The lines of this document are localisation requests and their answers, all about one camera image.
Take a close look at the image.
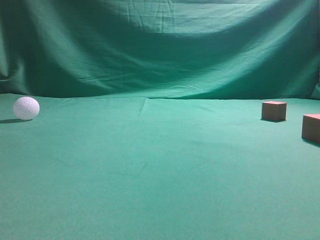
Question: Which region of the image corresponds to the red-brown cube block at edge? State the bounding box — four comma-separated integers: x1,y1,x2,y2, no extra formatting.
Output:
301,113,320,144

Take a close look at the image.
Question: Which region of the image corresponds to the green cloth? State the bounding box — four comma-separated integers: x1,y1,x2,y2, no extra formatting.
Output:
0,0,320,240

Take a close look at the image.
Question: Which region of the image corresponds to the white dimpled golf ball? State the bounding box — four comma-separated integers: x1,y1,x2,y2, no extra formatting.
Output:
13,96,40,121

